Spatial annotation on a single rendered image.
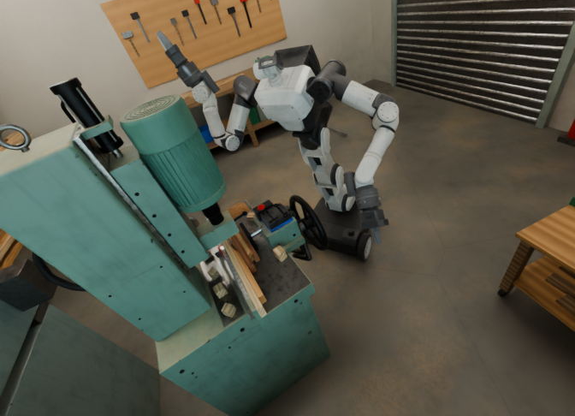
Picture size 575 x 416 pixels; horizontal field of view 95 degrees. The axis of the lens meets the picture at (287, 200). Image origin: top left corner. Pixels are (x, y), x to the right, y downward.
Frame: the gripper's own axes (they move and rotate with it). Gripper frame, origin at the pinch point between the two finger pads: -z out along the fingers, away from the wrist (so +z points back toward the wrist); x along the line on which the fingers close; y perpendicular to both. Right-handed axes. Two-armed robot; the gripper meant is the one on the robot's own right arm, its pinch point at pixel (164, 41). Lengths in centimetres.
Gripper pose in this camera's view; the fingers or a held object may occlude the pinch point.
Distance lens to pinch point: 134.8
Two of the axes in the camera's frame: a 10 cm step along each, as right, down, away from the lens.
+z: 5.2, 6.7, 5.3
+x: 3.7, 3.8, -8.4
